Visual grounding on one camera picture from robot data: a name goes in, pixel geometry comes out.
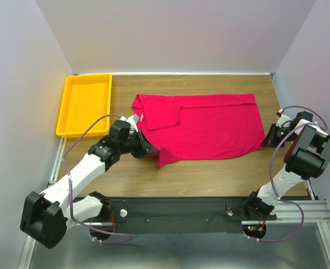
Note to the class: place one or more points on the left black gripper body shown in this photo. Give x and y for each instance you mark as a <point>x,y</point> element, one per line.
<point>134,145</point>

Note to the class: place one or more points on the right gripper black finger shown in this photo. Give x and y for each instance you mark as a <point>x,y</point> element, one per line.
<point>273,131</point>
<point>268,141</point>

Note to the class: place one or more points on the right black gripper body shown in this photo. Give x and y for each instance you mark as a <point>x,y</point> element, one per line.
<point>282,133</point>

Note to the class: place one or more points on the red t shirt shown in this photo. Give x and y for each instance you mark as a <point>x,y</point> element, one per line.
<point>200,127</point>

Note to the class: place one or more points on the yellow plastic tray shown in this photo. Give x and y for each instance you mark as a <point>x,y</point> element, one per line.
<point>85,98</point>

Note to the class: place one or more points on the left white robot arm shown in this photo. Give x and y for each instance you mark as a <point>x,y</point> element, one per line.
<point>48,215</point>

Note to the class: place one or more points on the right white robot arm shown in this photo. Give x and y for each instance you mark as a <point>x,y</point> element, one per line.
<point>307,157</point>

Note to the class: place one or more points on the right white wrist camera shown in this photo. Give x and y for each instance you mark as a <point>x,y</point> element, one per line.
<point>282,118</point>

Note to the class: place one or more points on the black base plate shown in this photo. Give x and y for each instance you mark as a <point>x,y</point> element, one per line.
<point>181,215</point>

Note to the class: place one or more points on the aluminium frame rail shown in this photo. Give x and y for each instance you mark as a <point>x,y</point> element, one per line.
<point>30,243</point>

